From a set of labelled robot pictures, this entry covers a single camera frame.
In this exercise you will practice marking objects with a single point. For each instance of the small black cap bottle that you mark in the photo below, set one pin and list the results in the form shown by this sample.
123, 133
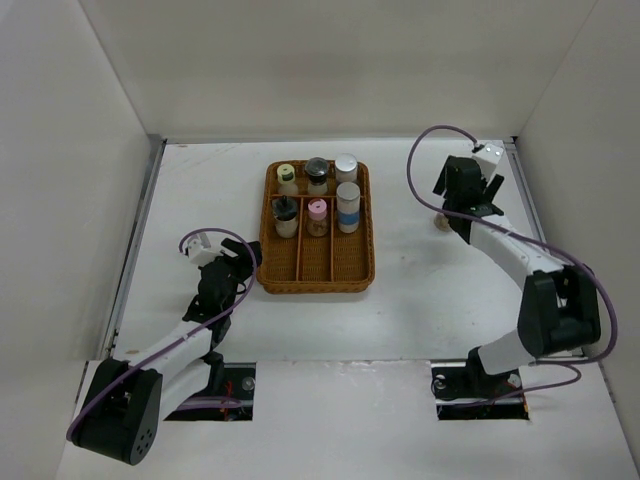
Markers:
442, 223

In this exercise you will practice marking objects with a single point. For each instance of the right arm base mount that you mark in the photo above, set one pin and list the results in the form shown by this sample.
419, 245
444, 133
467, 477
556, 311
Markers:
459, 398

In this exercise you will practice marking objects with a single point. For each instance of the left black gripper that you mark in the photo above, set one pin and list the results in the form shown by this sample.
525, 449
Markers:
238, 250

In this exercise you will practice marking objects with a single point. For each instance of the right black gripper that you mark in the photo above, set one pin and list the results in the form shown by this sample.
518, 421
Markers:
492, 189

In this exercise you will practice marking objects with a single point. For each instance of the brown wicker divided tray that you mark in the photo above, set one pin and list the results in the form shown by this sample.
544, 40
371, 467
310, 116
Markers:
336, 262

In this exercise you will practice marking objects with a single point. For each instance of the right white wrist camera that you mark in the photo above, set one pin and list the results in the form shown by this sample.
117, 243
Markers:
488, 157

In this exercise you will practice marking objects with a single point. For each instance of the silver cap blue label bottle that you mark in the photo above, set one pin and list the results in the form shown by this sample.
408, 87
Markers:
346, 168

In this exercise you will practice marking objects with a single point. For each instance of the yellow cap spice bottle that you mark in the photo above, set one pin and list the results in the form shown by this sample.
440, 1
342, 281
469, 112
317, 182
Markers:
286, 178

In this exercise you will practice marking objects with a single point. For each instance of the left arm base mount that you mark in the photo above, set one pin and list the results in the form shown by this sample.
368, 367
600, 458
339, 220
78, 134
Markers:
229, 397

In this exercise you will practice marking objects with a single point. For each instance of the black cap pepper jar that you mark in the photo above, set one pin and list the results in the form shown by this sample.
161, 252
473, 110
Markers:
285, 211

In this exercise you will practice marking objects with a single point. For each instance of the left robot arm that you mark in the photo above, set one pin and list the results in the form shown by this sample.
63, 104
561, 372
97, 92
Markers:
182, 374

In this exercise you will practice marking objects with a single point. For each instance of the black cap salt grinder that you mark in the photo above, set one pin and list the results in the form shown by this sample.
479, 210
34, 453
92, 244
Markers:
317, 170

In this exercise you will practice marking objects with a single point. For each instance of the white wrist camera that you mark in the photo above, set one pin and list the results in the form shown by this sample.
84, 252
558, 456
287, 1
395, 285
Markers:
488, 157
199, 251

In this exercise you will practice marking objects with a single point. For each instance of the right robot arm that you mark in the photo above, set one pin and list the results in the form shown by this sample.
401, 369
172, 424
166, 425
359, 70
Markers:
559, 307

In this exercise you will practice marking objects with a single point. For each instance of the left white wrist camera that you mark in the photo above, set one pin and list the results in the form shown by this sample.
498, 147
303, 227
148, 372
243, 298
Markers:
199, 251

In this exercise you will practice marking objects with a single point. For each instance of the pink cap spice jar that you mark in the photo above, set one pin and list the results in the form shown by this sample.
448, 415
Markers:
317, 217

